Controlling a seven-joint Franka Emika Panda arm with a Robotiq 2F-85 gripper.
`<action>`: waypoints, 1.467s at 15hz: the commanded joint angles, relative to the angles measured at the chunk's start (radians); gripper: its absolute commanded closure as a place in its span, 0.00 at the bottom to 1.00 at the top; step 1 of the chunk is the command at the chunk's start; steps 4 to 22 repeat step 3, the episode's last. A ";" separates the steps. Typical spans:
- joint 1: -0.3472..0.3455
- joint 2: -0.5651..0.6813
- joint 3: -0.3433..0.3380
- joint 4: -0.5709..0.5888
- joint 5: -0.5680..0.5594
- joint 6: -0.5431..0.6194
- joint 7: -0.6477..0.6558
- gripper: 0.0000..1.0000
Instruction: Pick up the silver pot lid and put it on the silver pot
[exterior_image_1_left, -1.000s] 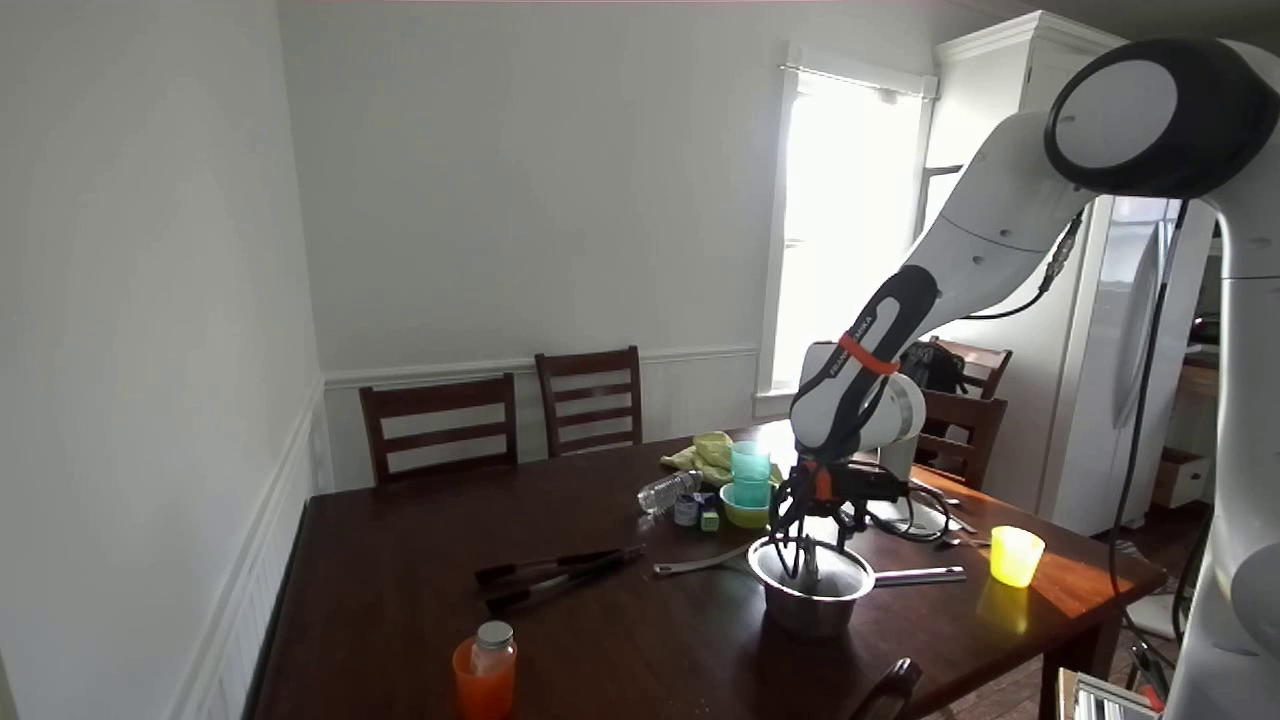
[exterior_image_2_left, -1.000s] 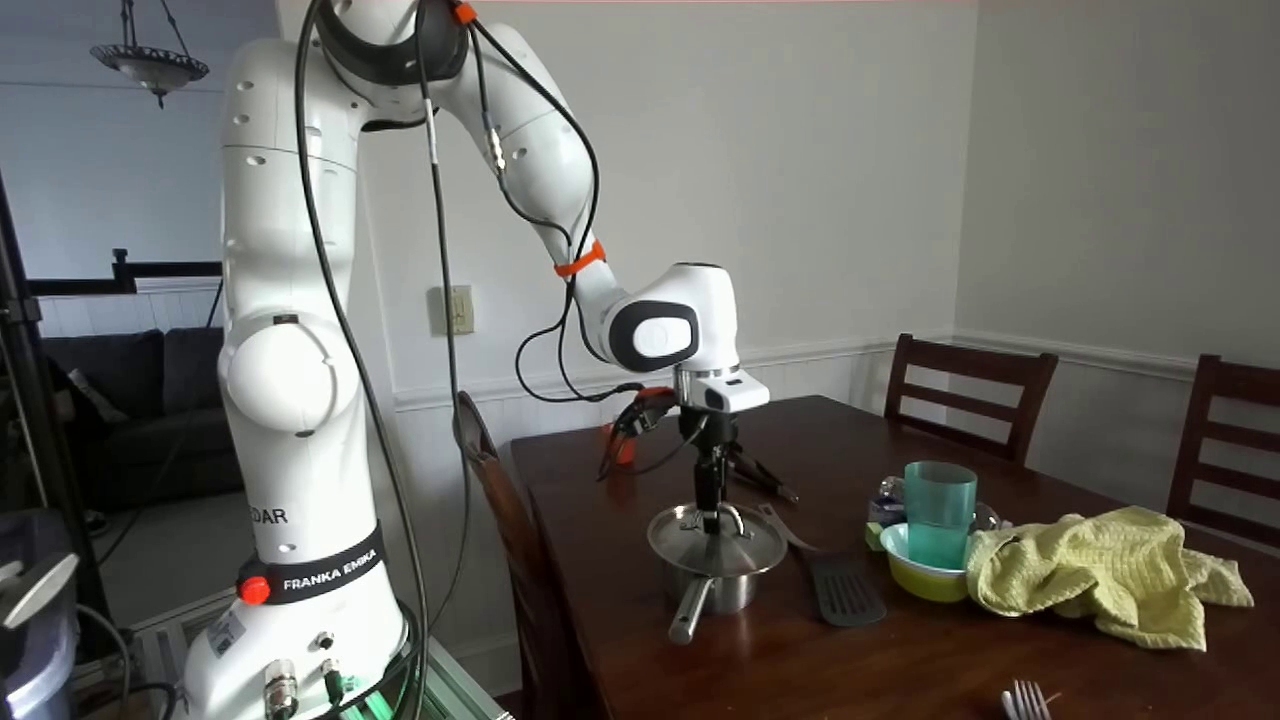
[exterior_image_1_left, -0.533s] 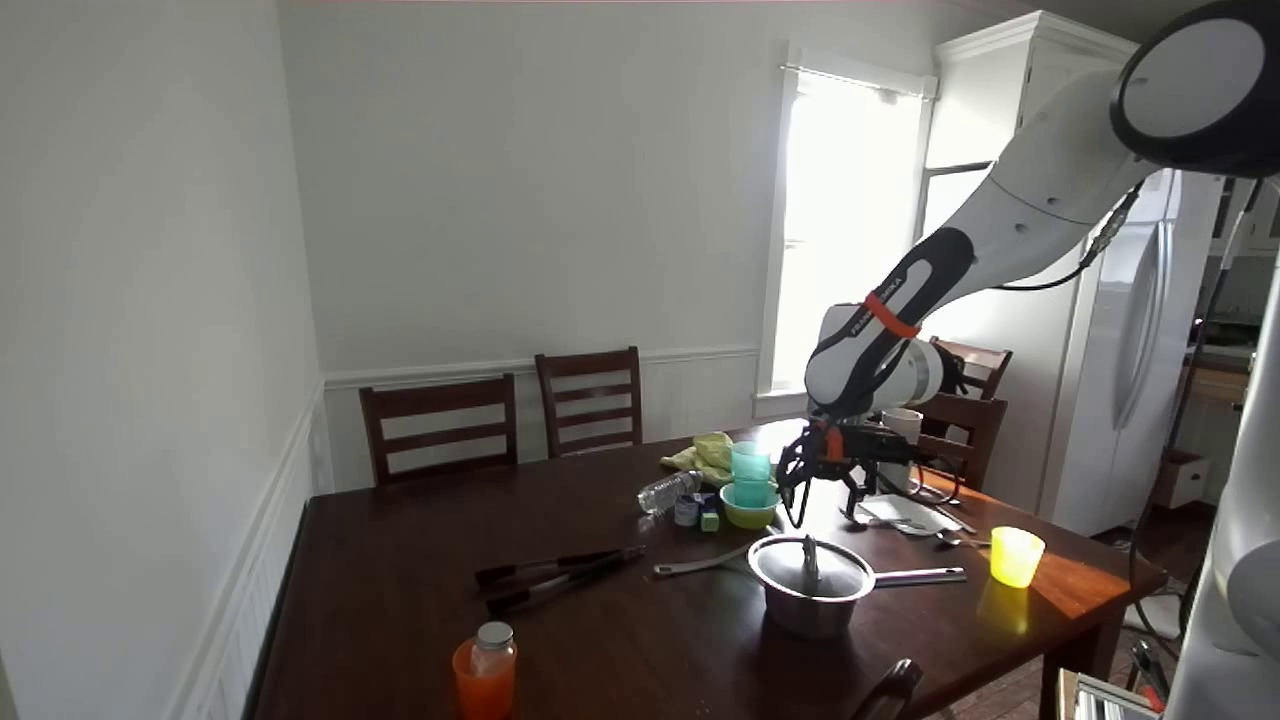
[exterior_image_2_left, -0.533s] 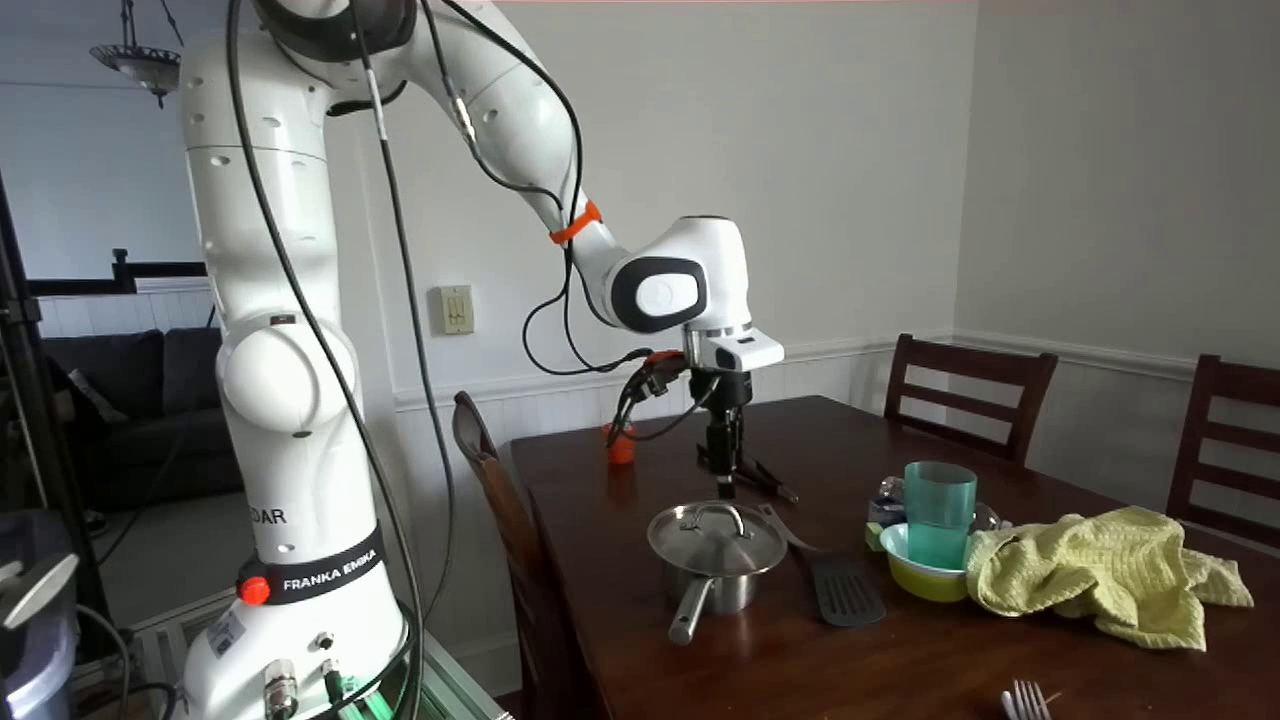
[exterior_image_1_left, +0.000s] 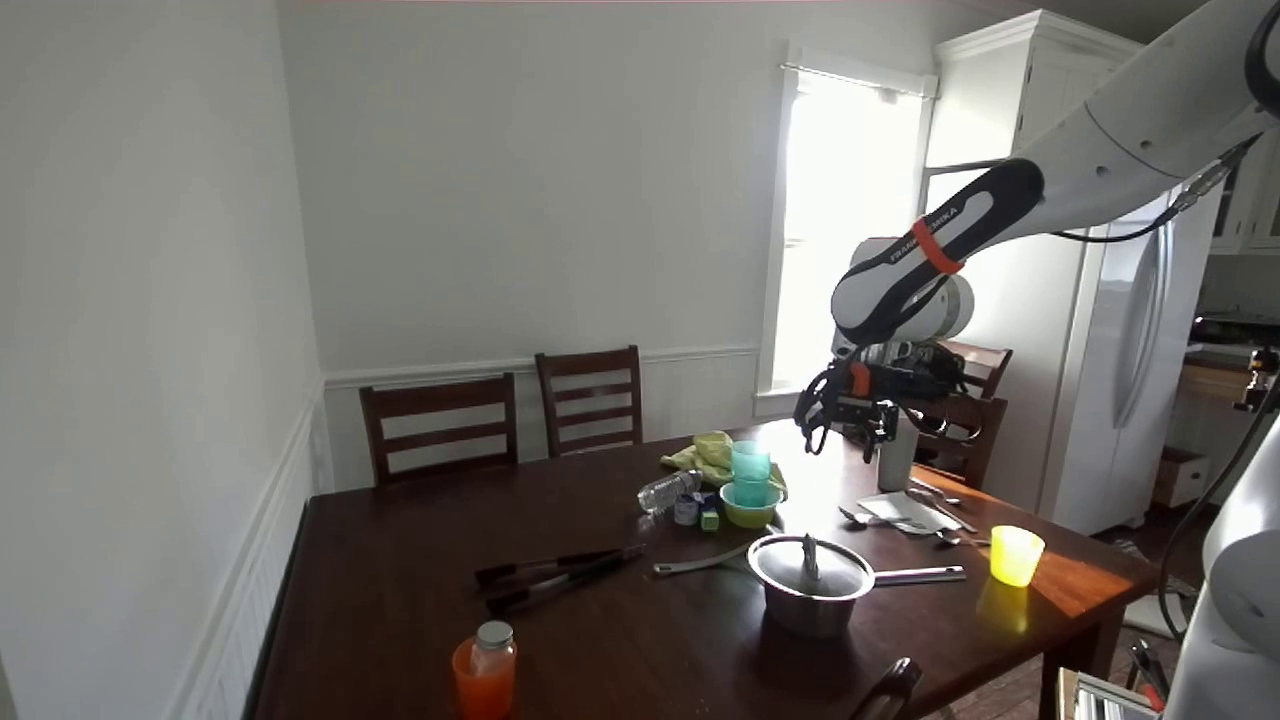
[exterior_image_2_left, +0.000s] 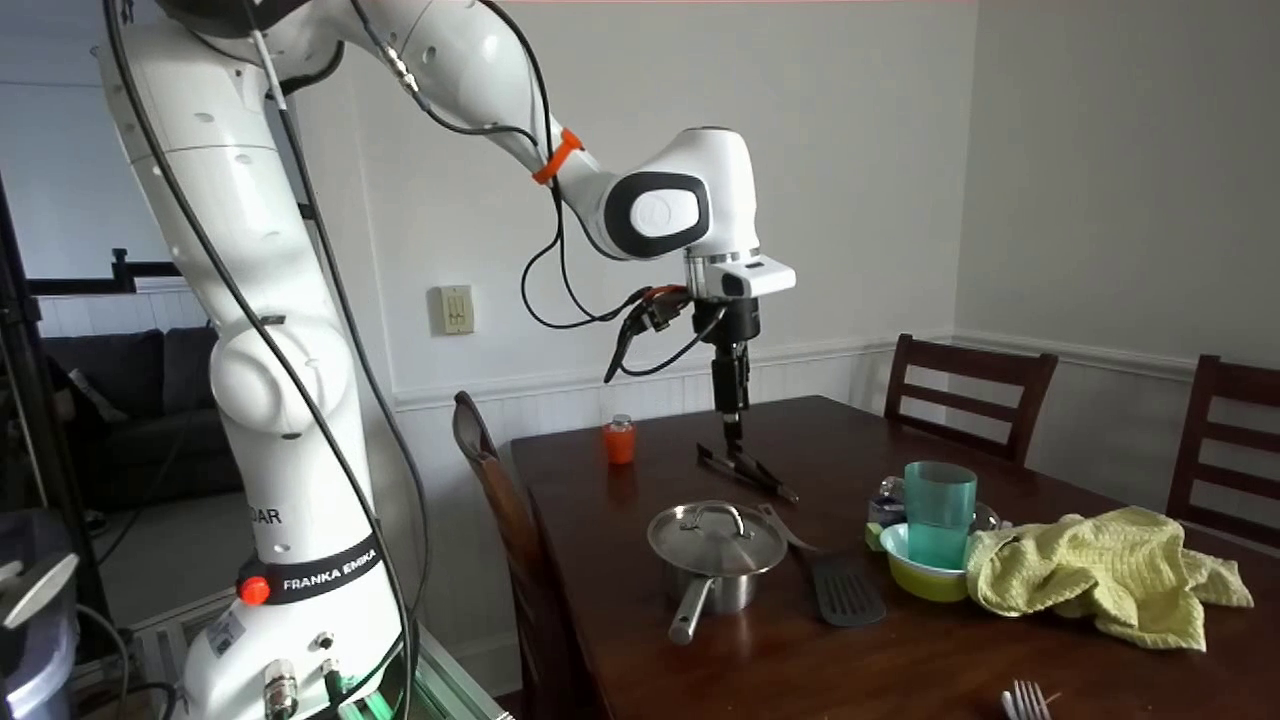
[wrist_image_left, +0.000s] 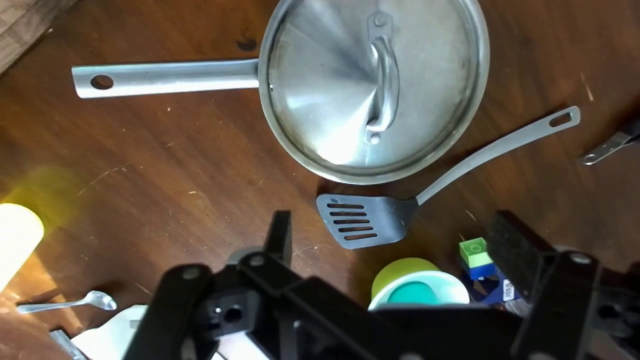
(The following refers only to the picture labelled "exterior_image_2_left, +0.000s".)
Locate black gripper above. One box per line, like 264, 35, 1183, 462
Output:
703, 292, 765, 451

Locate orange cable strap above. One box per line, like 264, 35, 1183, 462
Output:
534, 122, 589, 188

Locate silver forks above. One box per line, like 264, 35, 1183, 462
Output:
997, 676, 1063, 720

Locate dark wooden slat-back chair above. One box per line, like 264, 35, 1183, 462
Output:
882, 330, 1063, 472
1164, 353, 1280, 551

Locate grey round appliance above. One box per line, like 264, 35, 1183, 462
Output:
0, 502, 83, 720

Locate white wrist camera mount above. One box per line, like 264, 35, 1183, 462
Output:
686, 257, 801, 303

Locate black spatula with metal handle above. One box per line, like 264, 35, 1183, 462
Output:
758, 499, 891, 631

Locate orange bottle with grey cap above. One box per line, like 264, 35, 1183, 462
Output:
599, 412, 642, 472

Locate silver pot lid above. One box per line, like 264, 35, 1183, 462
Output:
644, 497, 793, 580

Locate black metal stand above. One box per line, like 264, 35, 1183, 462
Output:
0, 184, 183, 631

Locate green bowl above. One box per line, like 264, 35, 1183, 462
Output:
876, 519, 983, 608

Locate dark wooden curved-back chair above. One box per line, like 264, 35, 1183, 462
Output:
449, 387, 591, 720

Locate yellow cloth towel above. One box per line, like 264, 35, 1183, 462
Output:
966, 502, 1259, 655

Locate beige wall outlet plate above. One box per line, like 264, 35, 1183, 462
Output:
424, 280, 480, 340

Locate teal plastic cup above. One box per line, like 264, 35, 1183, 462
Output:
899, 456, 981, 572

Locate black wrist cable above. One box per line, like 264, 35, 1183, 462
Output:
518, 174, 738, 387

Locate dark couch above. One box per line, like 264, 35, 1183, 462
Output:
35, 325, 245, 510

